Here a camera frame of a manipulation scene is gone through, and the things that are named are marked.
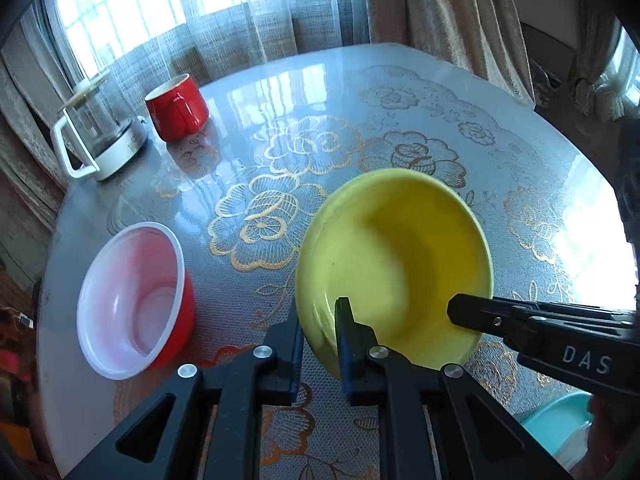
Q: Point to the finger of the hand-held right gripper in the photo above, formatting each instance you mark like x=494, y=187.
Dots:
x=475, y=312

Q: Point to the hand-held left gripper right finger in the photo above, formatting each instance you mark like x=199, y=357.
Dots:
x=345, y=350

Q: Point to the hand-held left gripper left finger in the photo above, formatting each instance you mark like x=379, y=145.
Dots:
x=292, y=360

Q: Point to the teal plate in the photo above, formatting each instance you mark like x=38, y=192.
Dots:
x=555, y=420

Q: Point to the yellow bowl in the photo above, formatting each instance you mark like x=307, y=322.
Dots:
x=400, y=240

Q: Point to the red bowl with white inside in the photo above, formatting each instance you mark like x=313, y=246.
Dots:
x=130, y=305

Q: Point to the tied cream curtain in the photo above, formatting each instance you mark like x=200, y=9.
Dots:
x=607, y=100

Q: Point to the red mug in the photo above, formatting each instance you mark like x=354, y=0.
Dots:
x=185, y=110

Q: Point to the beige patterned curtain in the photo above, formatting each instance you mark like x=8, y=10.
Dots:
x=450, y=20
x=25, y=135

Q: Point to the arched side window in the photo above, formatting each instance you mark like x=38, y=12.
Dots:
x=627, y=60

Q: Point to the wooden chair back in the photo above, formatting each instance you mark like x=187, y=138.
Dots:
x=307, y=35
x=182, y=67

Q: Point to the large barred window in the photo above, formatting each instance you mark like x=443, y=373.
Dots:
x=125, y=0

